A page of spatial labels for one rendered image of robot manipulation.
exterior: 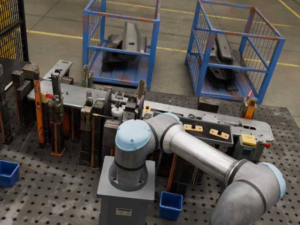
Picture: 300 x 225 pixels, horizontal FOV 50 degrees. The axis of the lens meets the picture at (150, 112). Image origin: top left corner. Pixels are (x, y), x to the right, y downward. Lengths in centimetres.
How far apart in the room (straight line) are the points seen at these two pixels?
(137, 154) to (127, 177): 11
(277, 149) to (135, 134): 142
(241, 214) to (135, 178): 43
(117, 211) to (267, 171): 57
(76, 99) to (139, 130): 81
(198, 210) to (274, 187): 81
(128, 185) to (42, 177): 73
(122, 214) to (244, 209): 53
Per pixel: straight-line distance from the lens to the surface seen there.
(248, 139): 149
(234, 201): 91
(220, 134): 145
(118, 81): 376
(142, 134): 109
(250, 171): 99
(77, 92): 192
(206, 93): 379
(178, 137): 112
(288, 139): 249
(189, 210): 172
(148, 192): 121
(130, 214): 127
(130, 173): 116
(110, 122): 155
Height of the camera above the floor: 199
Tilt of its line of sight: 34 degrees down
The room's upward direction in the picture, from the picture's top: 9 degrees clockwise
